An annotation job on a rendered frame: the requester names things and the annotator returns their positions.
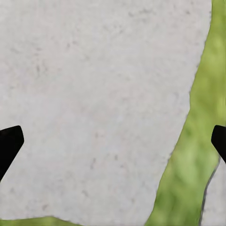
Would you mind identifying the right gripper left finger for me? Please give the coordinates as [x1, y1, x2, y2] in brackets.
[0, 126, 24, 181]

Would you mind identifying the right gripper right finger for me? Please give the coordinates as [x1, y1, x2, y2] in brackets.
[211, 125, 226, 163]

